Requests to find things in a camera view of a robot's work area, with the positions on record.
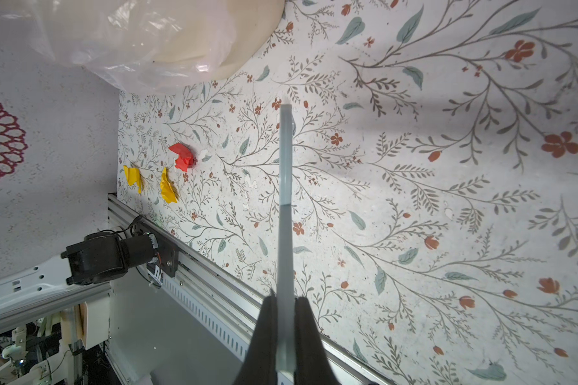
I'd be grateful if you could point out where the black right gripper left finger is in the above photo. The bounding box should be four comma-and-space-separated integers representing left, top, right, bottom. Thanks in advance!
233, 294, 278, 385

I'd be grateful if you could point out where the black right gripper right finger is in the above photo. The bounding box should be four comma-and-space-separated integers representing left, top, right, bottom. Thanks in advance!
294, 297, 339, 385

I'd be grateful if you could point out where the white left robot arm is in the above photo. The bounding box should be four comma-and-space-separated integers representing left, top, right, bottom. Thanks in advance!
0, 230, 159, 333

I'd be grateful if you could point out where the yellow paper scrap middle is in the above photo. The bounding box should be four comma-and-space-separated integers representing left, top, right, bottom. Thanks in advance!
160, 168, 178, 204

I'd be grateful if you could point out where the yellow paper scrap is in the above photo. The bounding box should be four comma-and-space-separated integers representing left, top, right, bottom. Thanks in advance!
160, 168, 178, 204
123, 165, 144, 194

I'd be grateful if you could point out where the red paper scrap small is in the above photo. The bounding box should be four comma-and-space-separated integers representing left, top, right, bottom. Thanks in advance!
169, 143, 196, 173

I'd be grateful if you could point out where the yellow paper scrap left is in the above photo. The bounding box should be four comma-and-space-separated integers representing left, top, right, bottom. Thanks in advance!
123, 165, 144, 194

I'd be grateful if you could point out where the cream bin with plastic liner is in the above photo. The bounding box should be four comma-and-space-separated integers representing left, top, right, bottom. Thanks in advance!
0, 1, 284, 95

